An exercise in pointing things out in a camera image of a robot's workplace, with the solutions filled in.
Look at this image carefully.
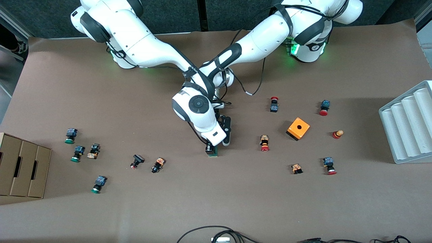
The brown paper table cover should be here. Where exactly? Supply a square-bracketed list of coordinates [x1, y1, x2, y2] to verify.
[0, 20, 432, 243]

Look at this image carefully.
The black cable bundle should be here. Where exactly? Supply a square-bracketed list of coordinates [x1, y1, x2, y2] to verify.
[297, 236, 412, 243]

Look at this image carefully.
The black white shoe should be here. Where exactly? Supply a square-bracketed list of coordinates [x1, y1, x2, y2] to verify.
[13, 40, 29, 54]

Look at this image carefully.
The brown cardboard box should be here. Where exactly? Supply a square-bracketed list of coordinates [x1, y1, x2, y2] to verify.
[0, 132, 52, 198]

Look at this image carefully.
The black cap orange push button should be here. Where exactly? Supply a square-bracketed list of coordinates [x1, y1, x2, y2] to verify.
[151, 157, 166, 174]
[87, 143, 101, 160]

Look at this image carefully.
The orange button enclosure box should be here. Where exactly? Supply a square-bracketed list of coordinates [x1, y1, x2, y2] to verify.
[286, 117, 311, 141]

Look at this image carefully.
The black vertical panel post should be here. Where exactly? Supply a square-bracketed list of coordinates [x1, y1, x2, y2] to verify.
[197, 0, 208, 32]

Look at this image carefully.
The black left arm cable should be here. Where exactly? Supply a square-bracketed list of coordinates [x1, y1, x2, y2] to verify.
[231, 57, 266, 97]

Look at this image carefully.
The black looped cable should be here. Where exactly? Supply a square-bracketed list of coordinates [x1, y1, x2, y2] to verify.
[176, 225, 262, 243]

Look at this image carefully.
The black square red switch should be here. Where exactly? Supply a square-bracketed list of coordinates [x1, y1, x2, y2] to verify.
[130, 154, 145, 169]

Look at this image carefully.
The white ridged tray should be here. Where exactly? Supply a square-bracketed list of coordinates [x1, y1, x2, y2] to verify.
[379, 80, 432, 164]

